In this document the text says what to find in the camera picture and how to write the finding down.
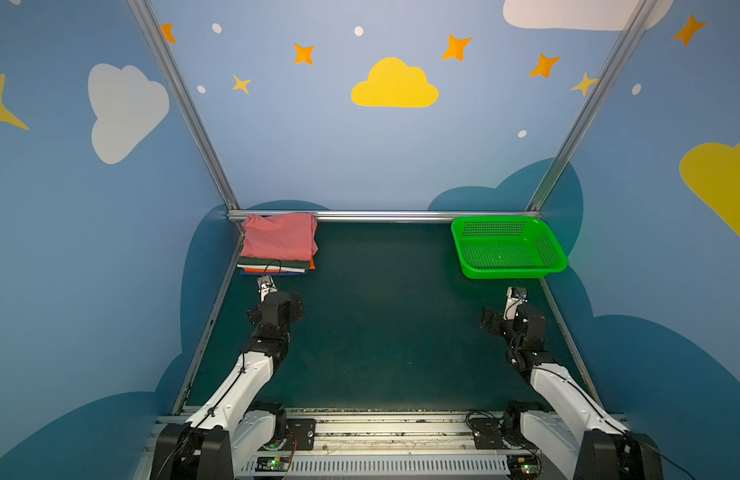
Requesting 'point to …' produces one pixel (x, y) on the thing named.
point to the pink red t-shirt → (288, 237)
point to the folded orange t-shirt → (262, 270)
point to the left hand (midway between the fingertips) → (281, 296)
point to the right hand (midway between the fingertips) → (505, 306)
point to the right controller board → (526, 465)
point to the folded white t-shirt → (272, 268)
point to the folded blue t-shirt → (242, 272)
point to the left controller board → (271, 464)
